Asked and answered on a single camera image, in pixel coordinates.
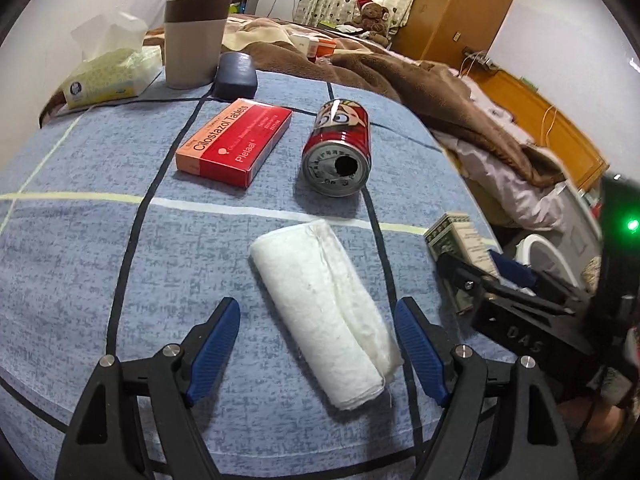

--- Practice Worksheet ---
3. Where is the blue checked tablecloth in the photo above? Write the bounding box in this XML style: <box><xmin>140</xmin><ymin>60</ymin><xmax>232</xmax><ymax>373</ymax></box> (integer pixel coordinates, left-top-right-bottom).
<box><xmin>0</xmin><ymin>67</ymin><xmax>517</xmax><ymax>480</ymax></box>

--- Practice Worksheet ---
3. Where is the white towel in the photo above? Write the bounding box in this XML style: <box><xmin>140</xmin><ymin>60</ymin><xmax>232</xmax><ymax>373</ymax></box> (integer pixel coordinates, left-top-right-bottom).
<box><xmin>249</xmin><ymin>218</ymin><xmax>404</xmax><ymax>412</ymax></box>

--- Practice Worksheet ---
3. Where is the pink quilt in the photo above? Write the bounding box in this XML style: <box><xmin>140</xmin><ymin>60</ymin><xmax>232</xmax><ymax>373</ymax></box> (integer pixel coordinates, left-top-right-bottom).
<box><xmin>434</xmin><ymin>82</ymin><xmax>601</xmax><ymax>234</ymax></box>

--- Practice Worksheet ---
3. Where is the brown teddy bear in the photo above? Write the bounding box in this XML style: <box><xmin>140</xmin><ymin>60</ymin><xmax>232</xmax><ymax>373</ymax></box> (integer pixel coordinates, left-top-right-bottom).
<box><xmin>349</xmin><ymin>0</ymin><xmax>391</xmax><ymax>44</ymax></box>

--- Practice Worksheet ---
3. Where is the red and orange medicine box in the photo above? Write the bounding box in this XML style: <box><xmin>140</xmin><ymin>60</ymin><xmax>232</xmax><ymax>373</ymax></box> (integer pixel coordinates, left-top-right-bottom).
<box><xmin>174</xmin><ymin>98</ymin><xmax>294</xmax><ymax>190</ymax></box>

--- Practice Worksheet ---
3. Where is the yellow-green tissue pack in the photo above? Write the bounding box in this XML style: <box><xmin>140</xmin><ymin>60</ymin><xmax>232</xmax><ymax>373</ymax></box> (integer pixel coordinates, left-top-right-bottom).
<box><xmin>58</xmin><ymin>9</ymin><xmax>164</xmax><ymax>111</ymax></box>

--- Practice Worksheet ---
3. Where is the dark blue glasses case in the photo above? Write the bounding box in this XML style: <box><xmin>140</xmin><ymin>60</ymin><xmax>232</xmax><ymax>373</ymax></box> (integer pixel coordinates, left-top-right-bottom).
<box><xmin>213</xmin><ymin>51</ymin><xmax>259</xmax><ymax>101</ymax></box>

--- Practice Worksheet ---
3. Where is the white trash bin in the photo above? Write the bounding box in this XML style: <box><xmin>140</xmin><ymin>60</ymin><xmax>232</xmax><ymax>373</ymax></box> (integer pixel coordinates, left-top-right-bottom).
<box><xmin>514</xmin><ymin>232</ymin><xmax>604</xmax><ymax>294</ymax></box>

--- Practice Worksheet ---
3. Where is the red cartoon drink can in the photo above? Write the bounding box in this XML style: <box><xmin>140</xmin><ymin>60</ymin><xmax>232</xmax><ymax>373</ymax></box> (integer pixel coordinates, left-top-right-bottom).
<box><xmin>301</xmin><ymin>99</ymin><xmax>374</xmax><ymax>196</ymax></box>

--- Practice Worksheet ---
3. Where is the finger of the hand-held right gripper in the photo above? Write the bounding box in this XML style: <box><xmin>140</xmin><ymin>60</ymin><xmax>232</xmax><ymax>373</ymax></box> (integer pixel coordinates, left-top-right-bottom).
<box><xmin>437</xmin><ymin>251</ymin><xmax>502</xmax><ymax>317</ymax></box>
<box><xmin>489</xmin><ymin>250</ymin><xmax>592</xmax><ymax>307</ymax></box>

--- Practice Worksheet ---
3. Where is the beige and brown tumbler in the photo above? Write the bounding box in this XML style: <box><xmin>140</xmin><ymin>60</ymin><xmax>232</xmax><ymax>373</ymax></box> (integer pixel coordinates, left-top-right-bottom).
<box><xmin>163</xmin><ymin>0</ymin><xmax>234</xmax><ymax>90</ymax></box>

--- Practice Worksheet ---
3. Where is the wooden wardrobe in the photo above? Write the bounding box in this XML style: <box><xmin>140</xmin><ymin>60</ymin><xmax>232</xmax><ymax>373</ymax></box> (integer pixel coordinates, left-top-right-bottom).
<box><xmin>392</xmin><ymin>0</ymin><xmax>524</xmax><ymax>69</ymax></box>

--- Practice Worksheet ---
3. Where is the person's right hand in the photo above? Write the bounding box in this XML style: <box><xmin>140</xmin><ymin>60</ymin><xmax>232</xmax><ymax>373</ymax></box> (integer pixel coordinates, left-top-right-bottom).
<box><xmin>561</xmin><ymin>394</ymin><xmax>637</xmax><ymax>444</ymax></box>

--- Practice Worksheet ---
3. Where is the wooden bed frame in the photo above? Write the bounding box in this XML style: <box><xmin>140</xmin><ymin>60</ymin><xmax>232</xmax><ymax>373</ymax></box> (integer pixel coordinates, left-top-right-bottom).
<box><xmin>464</xmin><ymin>67</ymin><xmax>609</xmax><ymax>196</ymax></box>

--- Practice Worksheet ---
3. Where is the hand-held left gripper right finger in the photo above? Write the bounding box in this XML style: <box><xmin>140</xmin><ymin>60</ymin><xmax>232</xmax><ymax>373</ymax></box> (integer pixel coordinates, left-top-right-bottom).
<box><xmin>394</xmin><ymin>296</ymin><xmax>581</xmax><ymax>480</ymax></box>

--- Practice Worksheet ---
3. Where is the green and beige carton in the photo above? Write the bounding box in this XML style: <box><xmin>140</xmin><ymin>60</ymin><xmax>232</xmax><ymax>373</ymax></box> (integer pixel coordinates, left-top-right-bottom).
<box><xmin>424</xmin><ymin>212</ymin><xmax>501</xmax><ymax>316</ymax></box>

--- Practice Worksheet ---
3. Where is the power strip with chargers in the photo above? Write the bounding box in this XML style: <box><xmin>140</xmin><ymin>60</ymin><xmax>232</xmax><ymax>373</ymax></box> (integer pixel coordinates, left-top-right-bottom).
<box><xmin>462</xmin><ymin>47</ymin><xmax>501</xmax><ymax>72</ymax></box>

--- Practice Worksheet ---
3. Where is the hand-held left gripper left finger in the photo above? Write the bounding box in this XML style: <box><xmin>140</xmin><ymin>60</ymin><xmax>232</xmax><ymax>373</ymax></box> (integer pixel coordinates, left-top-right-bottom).
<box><xmin>55</xmin><ymin>296</ymin><xmax>242</xmax><ymax>480</ymax></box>

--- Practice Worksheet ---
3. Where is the brown fleece blanket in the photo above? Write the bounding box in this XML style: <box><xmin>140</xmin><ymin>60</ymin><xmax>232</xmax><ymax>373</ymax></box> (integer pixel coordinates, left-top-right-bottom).
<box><xmin>145</xmin><ymin>14</ymin><xmax>571</xmax><ymax>189</ymax></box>

